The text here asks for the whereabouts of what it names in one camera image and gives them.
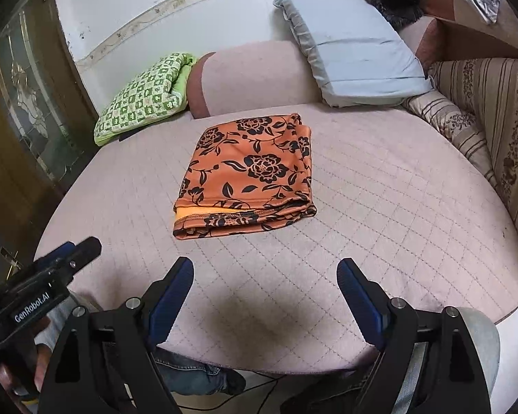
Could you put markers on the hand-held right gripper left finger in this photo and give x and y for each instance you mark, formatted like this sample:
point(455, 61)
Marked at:
point(166, 306)

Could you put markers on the striped floral cushion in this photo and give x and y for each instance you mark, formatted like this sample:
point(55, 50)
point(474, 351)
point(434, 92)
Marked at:
point(500, 129)
point(449, 125)

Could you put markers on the wooden wardrobe with glass doors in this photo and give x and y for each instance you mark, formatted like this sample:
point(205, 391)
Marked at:
point(21, 108)

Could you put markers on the orange black floral blouse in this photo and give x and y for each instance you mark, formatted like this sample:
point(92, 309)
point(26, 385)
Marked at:
point(250, 172)

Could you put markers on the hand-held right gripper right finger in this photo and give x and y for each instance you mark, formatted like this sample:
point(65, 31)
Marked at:
point(364, 306)

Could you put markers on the grey pillow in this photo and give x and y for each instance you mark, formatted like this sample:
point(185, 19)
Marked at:
point(354, 51)

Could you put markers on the green checkered pillow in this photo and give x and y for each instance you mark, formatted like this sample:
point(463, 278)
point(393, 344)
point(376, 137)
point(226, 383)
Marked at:
point(142, 97)

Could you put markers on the pink quilted bed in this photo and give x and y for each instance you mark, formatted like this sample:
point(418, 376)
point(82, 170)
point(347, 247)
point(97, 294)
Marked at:
point(371, 224)

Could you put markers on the pink brown bolster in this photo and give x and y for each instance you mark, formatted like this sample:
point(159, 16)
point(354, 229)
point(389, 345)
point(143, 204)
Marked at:
point(419, 41)
point(259, 77)

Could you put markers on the person's left hand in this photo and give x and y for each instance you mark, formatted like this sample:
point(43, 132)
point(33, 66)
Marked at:
point(42, 362)

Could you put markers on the person's left leg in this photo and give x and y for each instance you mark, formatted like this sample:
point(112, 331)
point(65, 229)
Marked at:
point(185, 366)

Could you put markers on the brown cardboard box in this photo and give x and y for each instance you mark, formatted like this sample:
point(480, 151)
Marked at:
point(479, 39)

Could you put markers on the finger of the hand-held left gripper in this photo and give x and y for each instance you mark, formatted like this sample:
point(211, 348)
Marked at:
point(86, 251)
point(56, 253)

